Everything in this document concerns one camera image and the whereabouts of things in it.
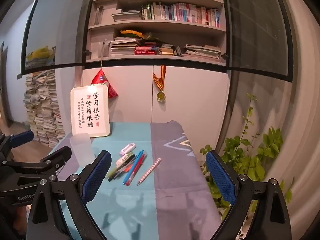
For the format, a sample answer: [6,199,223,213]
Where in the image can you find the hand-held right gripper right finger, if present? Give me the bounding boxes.
[205,150,292,240]

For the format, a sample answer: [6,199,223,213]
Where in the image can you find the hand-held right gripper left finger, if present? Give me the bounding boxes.
[26,150,112,240]

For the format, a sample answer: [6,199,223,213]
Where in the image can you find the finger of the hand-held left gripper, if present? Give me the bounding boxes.
[0,146,72,180]
[0,130,35,155]

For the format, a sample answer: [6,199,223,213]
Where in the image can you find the translucent plastic cup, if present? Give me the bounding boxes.
[70,133,97,167]

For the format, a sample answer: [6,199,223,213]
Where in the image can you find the black pen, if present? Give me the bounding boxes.
[110,154,137,182]
[114,160,135,180]

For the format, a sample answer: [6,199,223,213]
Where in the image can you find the blue pen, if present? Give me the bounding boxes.
[122,149,145,185]

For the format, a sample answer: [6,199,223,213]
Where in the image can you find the red pen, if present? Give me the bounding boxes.
[126,154,147,186]

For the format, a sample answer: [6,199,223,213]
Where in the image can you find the white purple correction tape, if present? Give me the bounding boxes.
[119,142,137,155]

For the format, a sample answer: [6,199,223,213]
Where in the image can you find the pink striped pen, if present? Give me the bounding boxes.
[136,158,162,186]

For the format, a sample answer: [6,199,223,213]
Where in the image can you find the tall stack of books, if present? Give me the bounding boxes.
[23,55,66,148]

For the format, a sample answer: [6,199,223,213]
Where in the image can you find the green leafy plant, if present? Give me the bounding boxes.
[200,92,294,240]

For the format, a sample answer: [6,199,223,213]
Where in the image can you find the blue grey printed tablecloth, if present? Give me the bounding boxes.
[49,120,225,240]

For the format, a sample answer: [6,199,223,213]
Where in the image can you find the white calligraphy sign board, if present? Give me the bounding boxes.
[70,84,112,138]

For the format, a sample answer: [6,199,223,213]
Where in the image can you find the white lower cabinet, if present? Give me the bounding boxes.
[81,64,232,153]

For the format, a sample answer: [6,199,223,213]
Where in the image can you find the red hanging ornament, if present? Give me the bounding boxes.
[90,59,119,99]

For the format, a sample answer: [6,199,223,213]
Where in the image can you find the yellow bag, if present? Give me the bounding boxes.
[26,45,56,61]

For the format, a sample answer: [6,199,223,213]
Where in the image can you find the gold medal with striped ribbon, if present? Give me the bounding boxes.
[152,65,167,103]

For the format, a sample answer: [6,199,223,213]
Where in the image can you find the glass cabinet door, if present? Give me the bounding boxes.
[17,0,98,80]
[220,0,293,82]

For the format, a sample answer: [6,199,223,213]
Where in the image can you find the clear glass bottle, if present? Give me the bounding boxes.
[99,39,108,58]

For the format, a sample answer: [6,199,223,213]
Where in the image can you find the grey bookshelf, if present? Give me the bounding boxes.
[85,0,228,67]

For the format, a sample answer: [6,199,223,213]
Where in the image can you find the pile of flat books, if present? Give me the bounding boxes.
[160,44,183,57]
[184,44,222,60]
[109,37,138,57]

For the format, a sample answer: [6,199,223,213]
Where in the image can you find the red hardcover books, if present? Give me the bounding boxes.
[134,46,160,55]

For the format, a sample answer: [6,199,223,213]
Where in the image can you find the yellow green garland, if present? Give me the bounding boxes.
[120,29,163,43]

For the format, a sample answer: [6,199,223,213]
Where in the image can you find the clear glass vase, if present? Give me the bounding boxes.
[94,5,104,25]

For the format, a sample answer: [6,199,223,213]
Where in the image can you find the grey flat book stack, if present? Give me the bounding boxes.
[111,10,142,22]

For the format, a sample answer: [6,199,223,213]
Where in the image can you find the row of upright books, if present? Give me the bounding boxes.
[140,2,221,28]

